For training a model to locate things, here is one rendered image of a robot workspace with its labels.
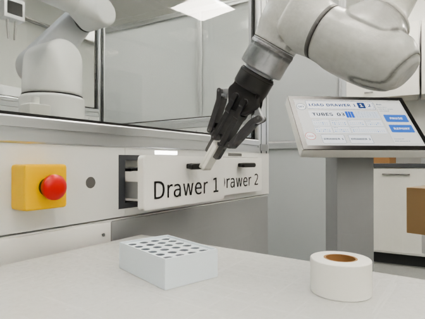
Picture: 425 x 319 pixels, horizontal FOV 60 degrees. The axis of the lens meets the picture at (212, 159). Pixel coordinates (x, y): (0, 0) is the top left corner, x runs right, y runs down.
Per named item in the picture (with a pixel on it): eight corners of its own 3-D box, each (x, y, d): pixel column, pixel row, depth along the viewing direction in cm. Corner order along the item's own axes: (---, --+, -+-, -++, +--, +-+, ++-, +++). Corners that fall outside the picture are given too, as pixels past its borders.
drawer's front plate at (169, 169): (224, 199, 96) (224, 156, 96) (143, 211, 72) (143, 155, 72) (219, 198, 97) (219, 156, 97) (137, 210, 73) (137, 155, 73)
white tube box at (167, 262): (217, 276, 50) (217, 248, 50) (164, 290, 44) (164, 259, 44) (167, 258, 59) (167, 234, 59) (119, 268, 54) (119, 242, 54)
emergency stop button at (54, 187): (69, 199, 59) (69, 174, 59) (45, 201, 55) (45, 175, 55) (58, 198, 60) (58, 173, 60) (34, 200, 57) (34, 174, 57)
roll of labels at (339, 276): (378, 289, 45) (378, 256, 45) (363, 307, 39) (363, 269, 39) (322, 278, 49) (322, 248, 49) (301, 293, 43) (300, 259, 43)
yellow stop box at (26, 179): (69, 207, 61) (69, 164, 61) (26, 212, 55) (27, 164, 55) (52, 205, 64) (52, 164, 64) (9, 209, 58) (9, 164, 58)
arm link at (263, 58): (267, 42, 78) (253, 68, 80) (245, 30, 71) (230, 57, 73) (300, 61, 74) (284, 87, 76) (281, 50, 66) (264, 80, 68)
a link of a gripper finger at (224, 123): (238, 95, 75) (233, 91, 75) (211, 140, 78) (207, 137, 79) (248, 97, 78) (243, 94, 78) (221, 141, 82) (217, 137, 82)
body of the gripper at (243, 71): (283, 85, 75) (259, 123, 78) (253, 66, 79) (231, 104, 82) (266, 78, 69) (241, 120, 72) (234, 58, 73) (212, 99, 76)
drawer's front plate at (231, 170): (262, 190, 125) (262, 157, 125) (212, 197, 101) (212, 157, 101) (257, 190, 126) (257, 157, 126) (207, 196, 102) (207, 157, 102)
